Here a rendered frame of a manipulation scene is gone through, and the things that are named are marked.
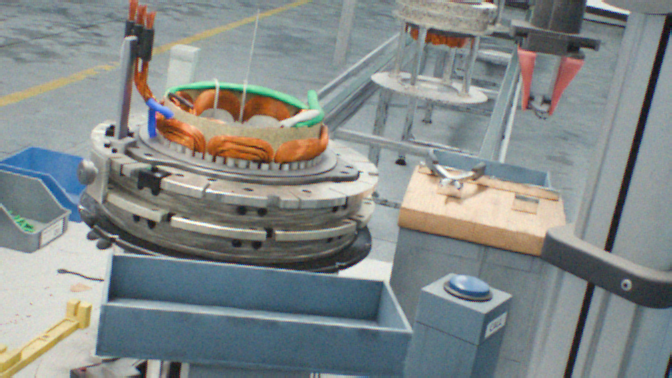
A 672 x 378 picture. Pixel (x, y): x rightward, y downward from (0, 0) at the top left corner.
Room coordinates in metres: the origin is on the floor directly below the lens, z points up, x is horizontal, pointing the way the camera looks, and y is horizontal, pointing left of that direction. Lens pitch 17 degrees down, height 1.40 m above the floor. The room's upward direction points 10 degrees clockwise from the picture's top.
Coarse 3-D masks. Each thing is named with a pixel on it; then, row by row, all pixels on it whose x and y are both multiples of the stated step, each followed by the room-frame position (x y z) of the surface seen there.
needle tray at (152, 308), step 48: (144, 288) 0.83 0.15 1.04; (192, 288) 0.83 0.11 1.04; (240, 288) 0.84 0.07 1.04; (288, 288) 0.85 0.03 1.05; (336, 288) 0.86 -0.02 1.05; (384, 288) 0.86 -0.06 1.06; (144, 336) 0.73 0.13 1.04; (192, 336) 0.73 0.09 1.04; (240, 336) 0.74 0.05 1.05; (288, 336) 0.75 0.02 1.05; (336, 336) 0.76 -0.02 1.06; (384, 336) 0.76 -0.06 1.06
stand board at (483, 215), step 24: (408, 192) 1.17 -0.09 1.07; (432, 192) 1.19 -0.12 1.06; (480, 192) 1.22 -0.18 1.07; (504, 192) 1.24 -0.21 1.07; (408, 216) 1.11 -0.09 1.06; (432, 216) 1.10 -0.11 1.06; (456, 216) 1.11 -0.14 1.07; (480, 216) 1.12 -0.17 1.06; (504, 216) 1.14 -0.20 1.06; (528, 216) 1.16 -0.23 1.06; (552, 216) 1.17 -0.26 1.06; (480, 240) 1.10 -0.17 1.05; (504, 240) 1.09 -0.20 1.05; (528, 240) 1.09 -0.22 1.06
